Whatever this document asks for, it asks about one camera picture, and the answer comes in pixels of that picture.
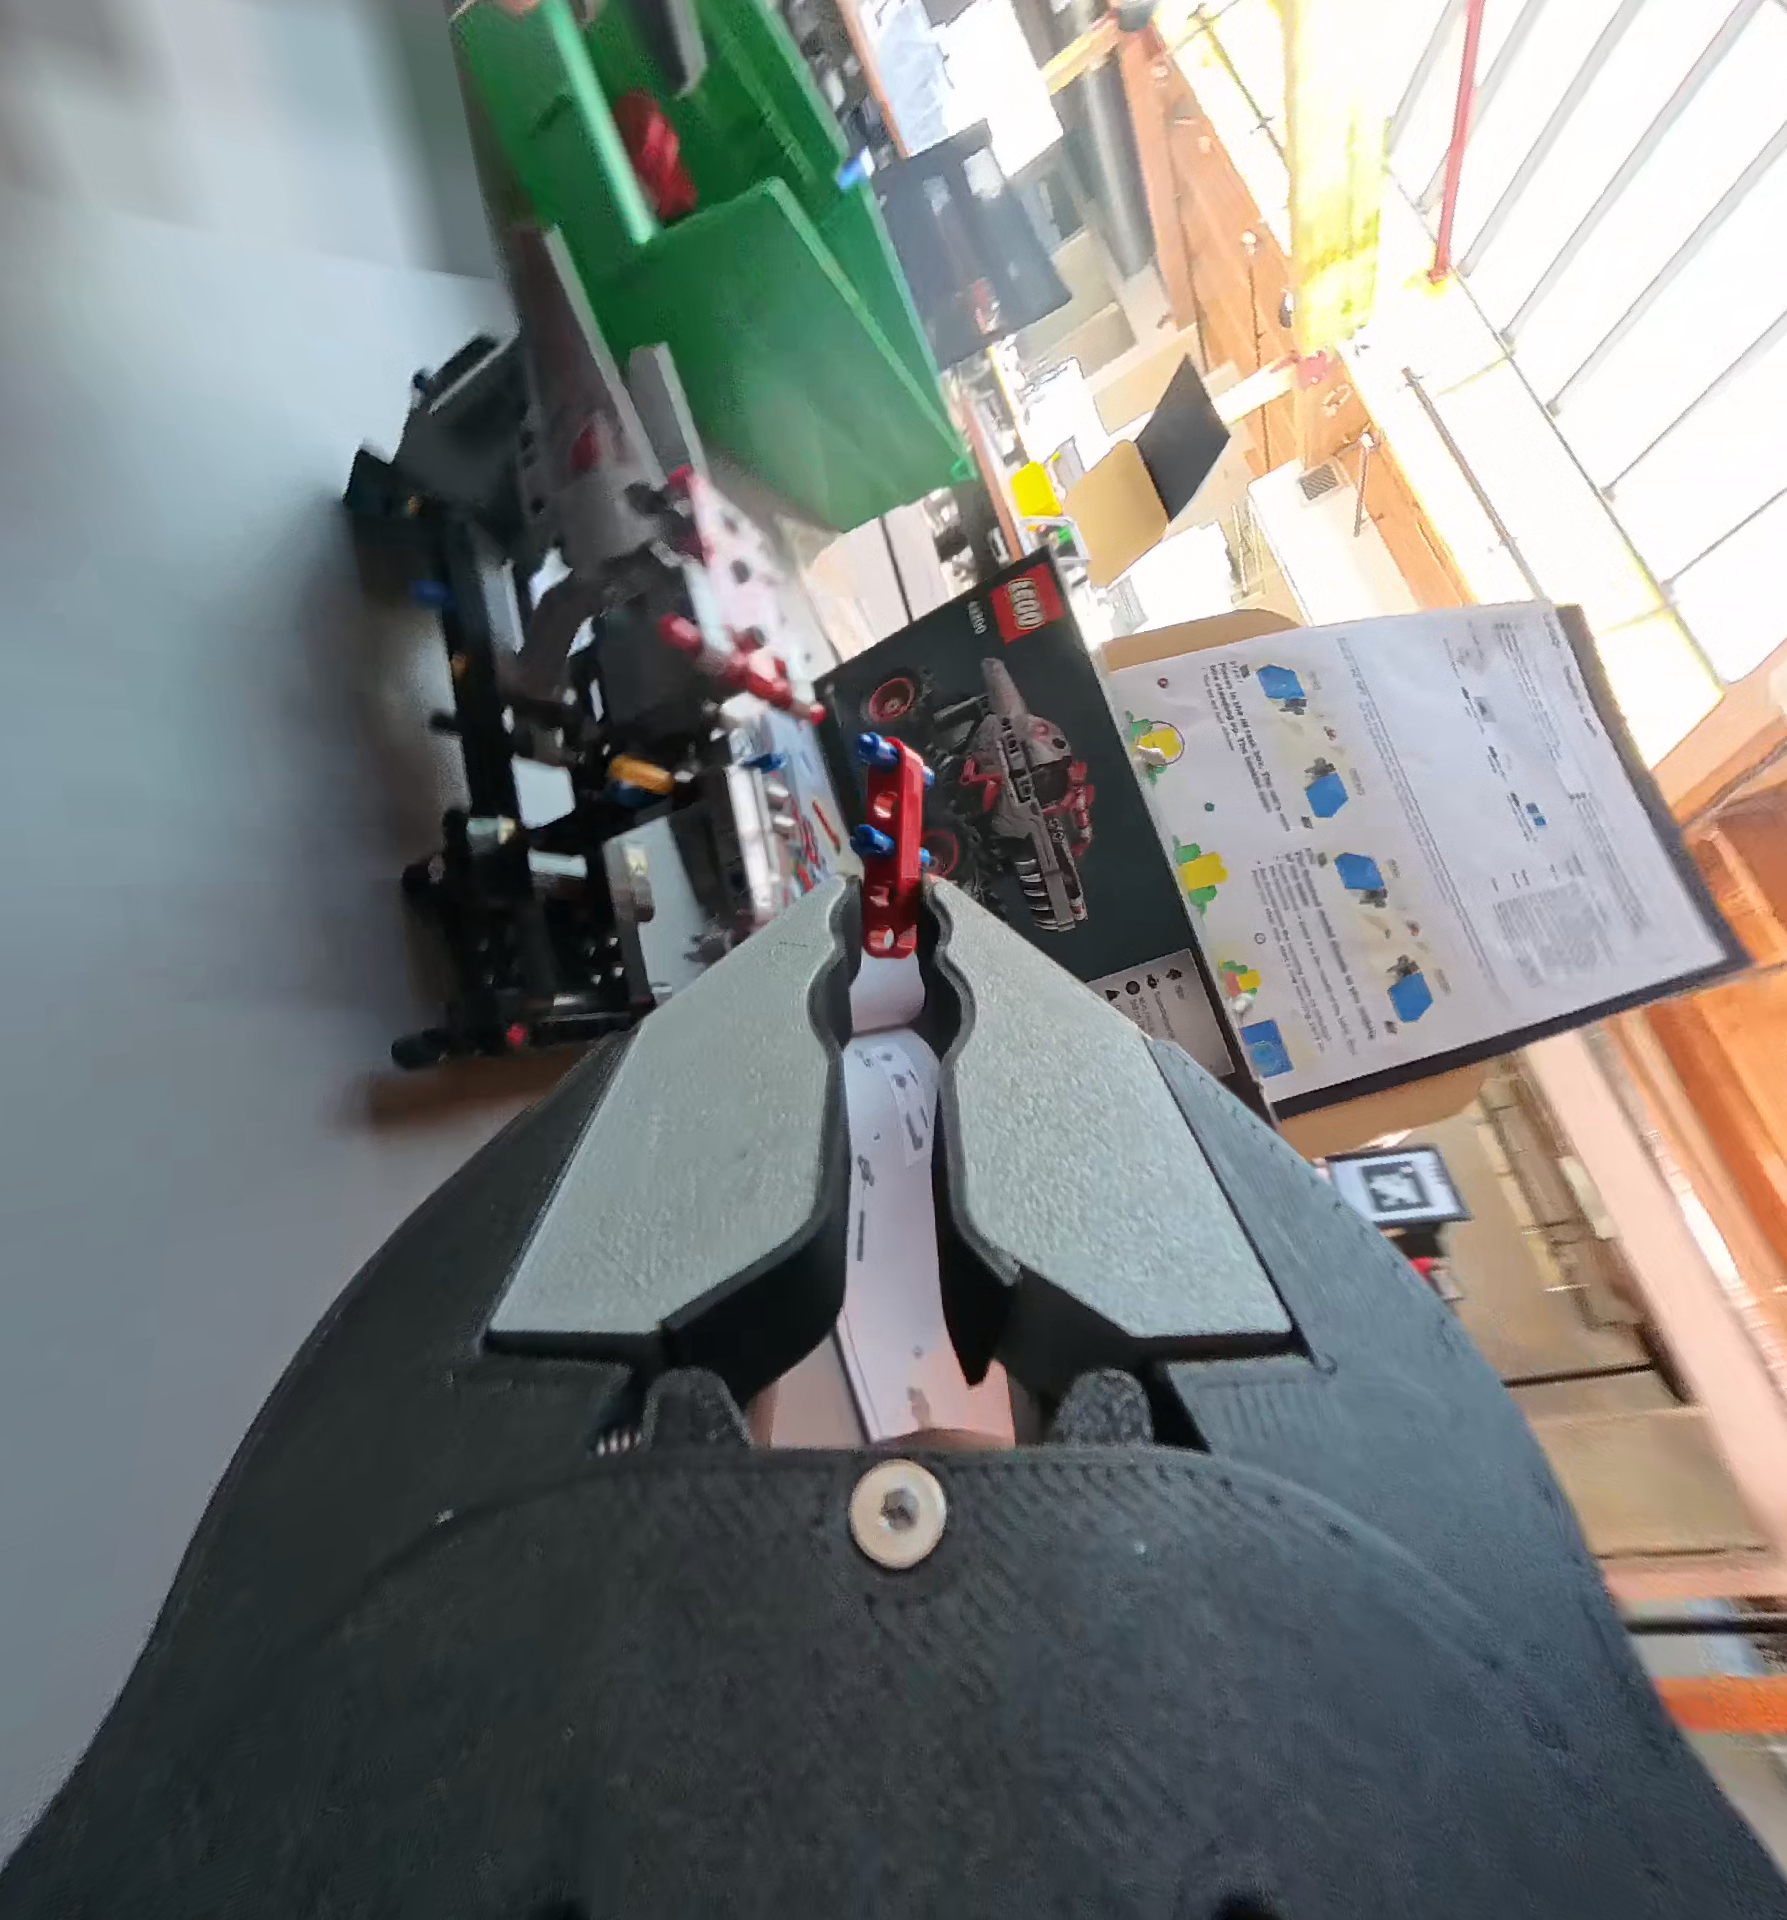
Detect white lego instruction booklet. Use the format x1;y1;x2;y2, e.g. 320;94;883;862
834;960;1029;1449

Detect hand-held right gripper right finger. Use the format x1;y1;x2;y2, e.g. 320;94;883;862
921;879;1295;1430

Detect red lego beam with blue pins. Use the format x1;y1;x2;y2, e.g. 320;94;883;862
850;733;937;961

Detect red lego parts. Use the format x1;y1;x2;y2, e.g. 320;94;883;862
615;90;700;219

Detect printed instruction sheet on clipboard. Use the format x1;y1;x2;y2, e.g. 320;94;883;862
1104;601;1751;1119

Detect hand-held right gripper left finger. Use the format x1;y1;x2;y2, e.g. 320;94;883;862
485;879;857;1408

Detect black lego truck chassis model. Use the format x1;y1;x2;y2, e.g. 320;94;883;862
342;333;850;1075

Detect green plastic bin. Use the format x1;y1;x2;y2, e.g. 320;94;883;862
450;0;979;534

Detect black and white marker tag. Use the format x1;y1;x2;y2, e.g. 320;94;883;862
1328;1147;1473;1233

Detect open cardboard box black flap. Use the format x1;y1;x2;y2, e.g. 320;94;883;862
1065;352;1231;587

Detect red pole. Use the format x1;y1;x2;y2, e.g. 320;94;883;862
1431;0;1492;287

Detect black monitor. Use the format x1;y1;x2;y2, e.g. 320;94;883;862
871;128;1074;362

